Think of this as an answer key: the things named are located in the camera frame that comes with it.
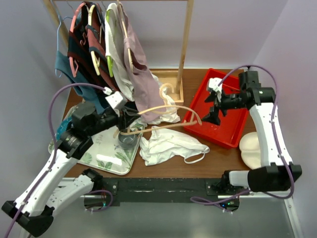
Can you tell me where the pink hanger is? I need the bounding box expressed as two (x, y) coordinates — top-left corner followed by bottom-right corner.
(67, 2), (88, 77)

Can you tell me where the blue polka dot plate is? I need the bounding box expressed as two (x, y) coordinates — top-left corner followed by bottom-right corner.
(55, 118), (71, 140)

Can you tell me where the wooden hanger under mauve top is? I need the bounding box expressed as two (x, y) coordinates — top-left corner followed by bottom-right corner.
(117, 0), (133, 71)

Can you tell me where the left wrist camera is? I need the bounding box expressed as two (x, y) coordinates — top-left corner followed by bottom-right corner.
(105, 91), (127, 110)

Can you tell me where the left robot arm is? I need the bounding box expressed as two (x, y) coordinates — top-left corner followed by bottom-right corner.
(1, 102), (140, 238)

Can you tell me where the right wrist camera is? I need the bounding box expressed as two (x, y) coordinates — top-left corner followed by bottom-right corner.
(207, 77), (222, 94)

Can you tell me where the white hanging garment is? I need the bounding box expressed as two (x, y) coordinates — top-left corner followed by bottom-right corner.
(105, 3), (180, 124)

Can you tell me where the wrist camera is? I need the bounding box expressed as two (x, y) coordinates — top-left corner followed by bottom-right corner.
(105, 91), (127, 110)
(207, 77), (222, 94)

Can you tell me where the white tank top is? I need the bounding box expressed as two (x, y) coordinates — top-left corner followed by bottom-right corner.
(140, 126), (210, 166)

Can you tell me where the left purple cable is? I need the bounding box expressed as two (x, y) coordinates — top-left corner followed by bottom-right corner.
(3, 83), (112, 238)

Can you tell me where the green hanger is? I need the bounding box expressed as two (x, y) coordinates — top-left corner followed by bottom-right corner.
(105, 11), (113, 77)

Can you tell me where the teal tank top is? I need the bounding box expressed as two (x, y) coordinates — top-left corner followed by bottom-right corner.
(54, 52), (109, 114)

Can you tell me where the wooden hanger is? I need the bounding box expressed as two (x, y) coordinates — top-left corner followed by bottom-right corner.
(117, 0), (133, 71)
(112, 83), (203, 139)

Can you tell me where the floral serving tray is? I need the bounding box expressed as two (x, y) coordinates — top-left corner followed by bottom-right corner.
(57, 102), (141, 176)

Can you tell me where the light blue wire hanger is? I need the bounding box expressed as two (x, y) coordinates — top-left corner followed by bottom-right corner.
(51, 0), (75, 78)

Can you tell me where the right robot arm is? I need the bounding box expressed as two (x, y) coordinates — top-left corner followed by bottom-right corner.
(202, 71), (302, 195)

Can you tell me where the cream plastic hanger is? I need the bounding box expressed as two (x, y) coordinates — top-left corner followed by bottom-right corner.
(86, 4), (100, 76)

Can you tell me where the cream divided plate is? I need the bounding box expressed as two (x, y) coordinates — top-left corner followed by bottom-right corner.
(239, 132), (261, 169)

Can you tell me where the red plastic bin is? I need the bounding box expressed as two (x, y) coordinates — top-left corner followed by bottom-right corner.
(184, 68), (249, 149)

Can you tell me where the mauve tank top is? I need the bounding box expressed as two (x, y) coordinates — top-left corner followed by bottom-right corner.
(122, 6), (164, 111)

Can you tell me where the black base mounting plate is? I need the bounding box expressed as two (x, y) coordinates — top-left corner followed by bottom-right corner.
(92, 178), (244, 206)

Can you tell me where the wooden clothes rack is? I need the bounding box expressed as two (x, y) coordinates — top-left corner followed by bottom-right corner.
(43, 0), (194, 106)

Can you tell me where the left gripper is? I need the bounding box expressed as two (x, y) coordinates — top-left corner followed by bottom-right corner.
(87, 105), (141, 136)

